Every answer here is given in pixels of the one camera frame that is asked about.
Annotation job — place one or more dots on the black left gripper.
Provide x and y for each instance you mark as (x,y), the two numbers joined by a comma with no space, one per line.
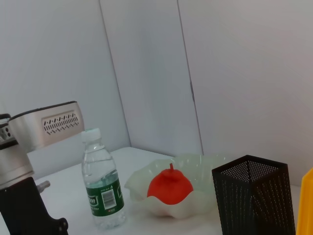
(24,210)

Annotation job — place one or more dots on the clear green-label water bottle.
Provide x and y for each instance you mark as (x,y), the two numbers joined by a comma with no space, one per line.
(104,171)

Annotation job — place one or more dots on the red pear-shaped toy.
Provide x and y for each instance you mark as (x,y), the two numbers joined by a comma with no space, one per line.
(171,188)

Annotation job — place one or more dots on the green glass fruit plate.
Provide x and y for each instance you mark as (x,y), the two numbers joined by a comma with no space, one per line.
(207,195)

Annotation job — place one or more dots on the black mesh pen holder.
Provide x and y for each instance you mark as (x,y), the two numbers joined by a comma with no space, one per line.
(254,198)

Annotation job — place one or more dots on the yellow plastic bin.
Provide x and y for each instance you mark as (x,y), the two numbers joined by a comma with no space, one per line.
(306,208)

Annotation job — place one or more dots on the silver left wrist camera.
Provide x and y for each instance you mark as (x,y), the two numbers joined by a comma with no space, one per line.
(49,127)

